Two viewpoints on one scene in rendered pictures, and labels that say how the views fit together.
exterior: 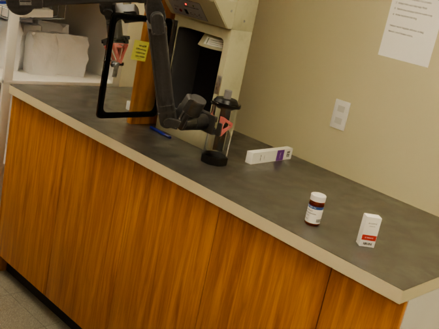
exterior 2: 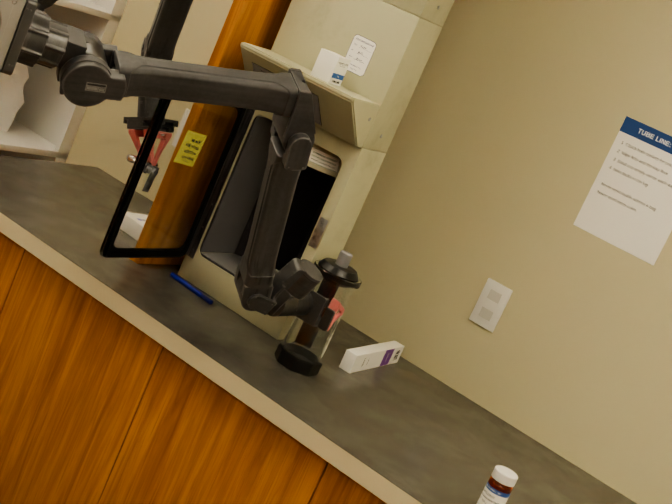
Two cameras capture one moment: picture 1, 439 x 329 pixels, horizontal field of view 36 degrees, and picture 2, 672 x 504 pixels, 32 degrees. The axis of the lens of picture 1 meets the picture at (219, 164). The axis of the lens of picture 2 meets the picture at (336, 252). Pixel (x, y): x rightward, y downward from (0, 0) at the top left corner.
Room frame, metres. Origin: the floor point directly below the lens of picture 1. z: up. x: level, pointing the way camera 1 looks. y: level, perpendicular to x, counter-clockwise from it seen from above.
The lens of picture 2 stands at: (0.04, 0.62, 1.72)
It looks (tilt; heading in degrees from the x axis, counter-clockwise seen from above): 12 degrees down; 346
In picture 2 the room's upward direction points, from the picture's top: 24 degrees clockwise
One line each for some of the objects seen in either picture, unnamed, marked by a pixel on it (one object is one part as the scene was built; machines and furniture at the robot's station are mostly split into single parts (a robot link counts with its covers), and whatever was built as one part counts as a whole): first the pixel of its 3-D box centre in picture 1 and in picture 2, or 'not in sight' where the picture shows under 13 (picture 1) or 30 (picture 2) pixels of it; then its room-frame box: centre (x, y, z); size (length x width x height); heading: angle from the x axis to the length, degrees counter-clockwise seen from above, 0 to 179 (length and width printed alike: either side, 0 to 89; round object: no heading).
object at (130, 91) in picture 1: (134, 67); (176, 175); (2.54, 0.39, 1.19); 0.30 x 0.01 x 0.40; 140
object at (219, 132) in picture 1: (220, 124); (326, 308); (2.29, 0.03, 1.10); 0.09 x 0.07 x 0.07; 138
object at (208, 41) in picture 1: (221, 41); (324, 154); (2.63, 0.09, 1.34); 0.18 x 0.18 x 0.05
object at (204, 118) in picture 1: (199, 121); (296, 301); (2.26, 0.10, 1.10); 0.10 x 0.07 x 0.07; 48
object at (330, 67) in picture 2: not in sight; (330, 67); (2.50, 0.18, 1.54); 0.05 x 0.05 x 0.06; 49
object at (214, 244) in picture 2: (214, 78); (297, 210); (2.66, 0.09, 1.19); 0.26 x 0.24 x 0.35; 48
